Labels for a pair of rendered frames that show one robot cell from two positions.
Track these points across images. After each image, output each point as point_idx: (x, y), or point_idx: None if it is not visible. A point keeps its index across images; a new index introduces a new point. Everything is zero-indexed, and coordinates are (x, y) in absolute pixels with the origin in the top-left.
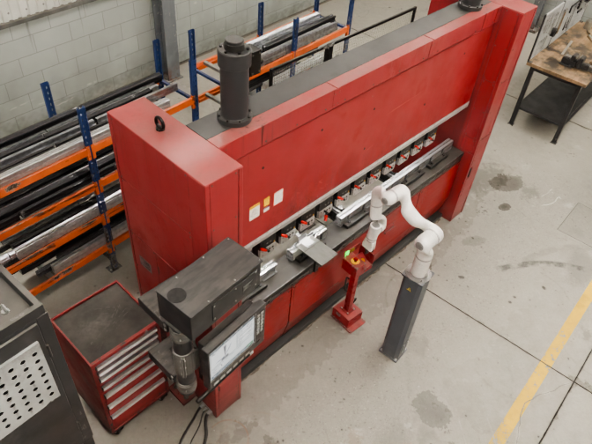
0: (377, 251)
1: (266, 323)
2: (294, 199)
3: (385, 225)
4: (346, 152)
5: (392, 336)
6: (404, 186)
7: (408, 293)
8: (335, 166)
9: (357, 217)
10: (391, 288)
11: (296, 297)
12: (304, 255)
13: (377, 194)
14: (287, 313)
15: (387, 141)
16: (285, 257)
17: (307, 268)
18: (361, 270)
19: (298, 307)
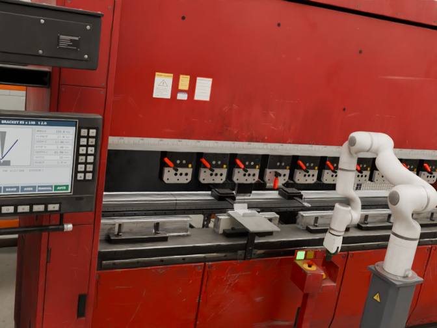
0: (358, 311)
1: (154, 306)
2: (229, 114)
3: (358, 213)
4: (315, 94)
5: None
6: (386, 135)
7: (375, 306)
8: (296, 104)
9: (328, 226)
10: None
11: (211, 291)
12: (237, 230)
13: (346, 145)
14: (194, 314)
15: (380, 124)
16: (211, 229)
17: (235, 245)
18: (316, 283)
19: (213, 318)
